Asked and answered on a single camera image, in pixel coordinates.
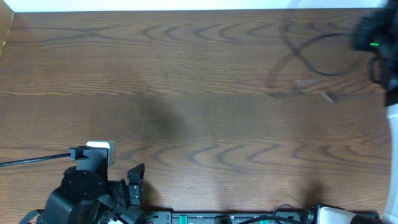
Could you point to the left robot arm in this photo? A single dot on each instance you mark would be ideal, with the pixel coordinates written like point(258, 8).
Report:
point(86, 195)

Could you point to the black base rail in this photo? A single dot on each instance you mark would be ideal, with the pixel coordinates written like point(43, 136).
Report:
point(282, 214)

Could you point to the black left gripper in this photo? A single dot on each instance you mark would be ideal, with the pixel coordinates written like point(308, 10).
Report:
point(124, 190)

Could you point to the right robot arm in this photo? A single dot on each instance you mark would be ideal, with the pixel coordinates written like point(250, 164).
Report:
point(376, 33)

